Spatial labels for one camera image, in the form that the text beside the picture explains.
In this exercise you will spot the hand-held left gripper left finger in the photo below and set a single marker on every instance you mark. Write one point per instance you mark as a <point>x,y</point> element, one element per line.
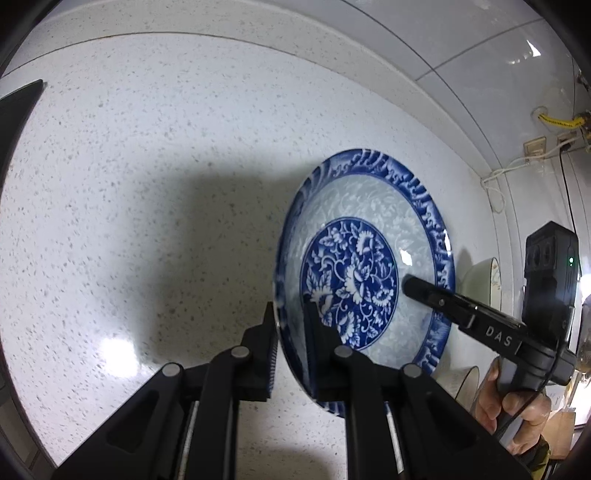
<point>263,360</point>

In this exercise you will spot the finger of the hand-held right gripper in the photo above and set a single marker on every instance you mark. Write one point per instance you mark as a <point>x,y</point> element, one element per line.
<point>434,297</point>

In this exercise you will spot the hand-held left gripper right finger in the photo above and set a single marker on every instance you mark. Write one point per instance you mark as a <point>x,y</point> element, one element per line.
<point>323,355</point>

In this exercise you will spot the white flower print bowl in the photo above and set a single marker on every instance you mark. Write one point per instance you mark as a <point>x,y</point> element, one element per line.
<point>480,281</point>
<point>457,383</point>

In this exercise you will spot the blue floral bowl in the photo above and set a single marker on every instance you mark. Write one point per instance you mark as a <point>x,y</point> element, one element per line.
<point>369,258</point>

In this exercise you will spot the person's right hand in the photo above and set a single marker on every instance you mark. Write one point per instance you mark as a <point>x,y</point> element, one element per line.
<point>531,415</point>

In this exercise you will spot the beige double wall outlet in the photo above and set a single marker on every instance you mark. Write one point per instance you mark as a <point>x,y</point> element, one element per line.
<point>535,146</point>

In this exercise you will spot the small white wall outlet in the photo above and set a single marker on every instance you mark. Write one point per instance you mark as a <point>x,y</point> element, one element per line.
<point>565,142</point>

